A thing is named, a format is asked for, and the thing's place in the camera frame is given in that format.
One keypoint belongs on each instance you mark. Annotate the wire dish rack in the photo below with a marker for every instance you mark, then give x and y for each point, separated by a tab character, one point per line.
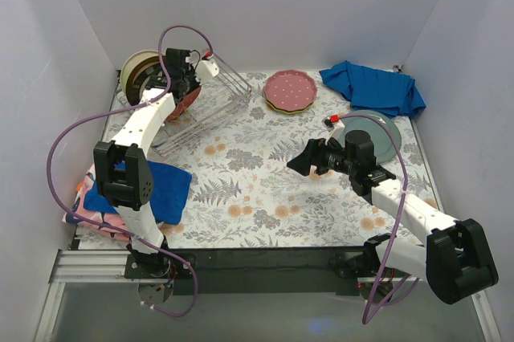
219	99

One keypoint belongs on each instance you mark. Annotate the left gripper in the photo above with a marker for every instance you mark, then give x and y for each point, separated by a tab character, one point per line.
181	82

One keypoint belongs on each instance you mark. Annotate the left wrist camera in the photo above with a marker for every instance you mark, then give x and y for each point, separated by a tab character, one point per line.
206	68

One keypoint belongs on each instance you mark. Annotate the pink polka dot plate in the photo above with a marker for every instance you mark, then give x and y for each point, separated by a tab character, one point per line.
290	89

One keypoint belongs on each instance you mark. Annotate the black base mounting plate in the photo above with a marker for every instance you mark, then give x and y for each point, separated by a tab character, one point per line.
332	269

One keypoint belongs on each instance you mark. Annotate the blue cloth at back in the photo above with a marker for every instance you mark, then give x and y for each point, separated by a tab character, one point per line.
390	93

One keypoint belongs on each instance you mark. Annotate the green polka dot plate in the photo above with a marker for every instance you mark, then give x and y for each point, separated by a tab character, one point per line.
288	112

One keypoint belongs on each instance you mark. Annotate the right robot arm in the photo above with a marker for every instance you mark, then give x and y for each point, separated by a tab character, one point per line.
454	257

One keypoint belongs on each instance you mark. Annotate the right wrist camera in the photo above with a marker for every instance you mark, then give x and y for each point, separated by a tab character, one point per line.
334	126

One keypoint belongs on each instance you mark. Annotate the pink patterned cloth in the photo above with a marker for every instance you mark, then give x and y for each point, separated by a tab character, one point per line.
88	213

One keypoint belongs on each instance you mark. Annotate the blue folded towel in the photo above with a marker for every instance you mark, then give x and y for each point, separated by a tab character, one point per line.
170	193

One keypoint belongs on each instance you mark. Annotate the aluminium frame rail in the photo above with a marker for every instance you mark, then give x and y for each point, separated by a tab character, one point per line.
77	266

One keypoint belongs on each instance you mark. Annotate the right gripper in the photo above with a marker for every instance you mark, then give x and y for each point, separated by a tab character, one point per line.
315	157

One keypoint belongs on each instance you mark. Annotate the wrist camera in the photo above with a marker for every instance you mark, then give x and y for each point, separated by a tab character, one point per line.
206	68
334	126

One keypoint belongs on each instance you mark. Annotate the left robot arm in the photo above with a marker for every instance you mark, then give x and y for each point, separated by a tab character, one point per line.
123	177

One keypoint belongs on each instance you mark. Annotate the cream plate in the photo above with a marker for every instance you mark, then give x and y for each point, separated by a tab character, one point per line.
131	62

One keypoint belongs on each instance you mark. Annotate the grey-blue plate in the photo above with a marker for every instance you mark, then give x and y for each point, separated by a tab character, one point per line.
384	150

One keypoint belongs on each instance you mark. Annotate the red blue floral plate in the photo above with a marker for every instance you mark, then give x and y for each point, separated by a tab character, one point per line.
184	104

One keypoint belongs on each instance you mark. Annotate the black checkered rim plate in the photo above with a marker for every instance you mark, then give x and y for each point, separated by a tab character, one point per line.
139	78

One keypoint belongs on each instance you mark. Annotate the floral tablecloth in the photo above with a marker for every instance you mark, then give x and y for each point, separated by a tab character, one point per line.
242	194

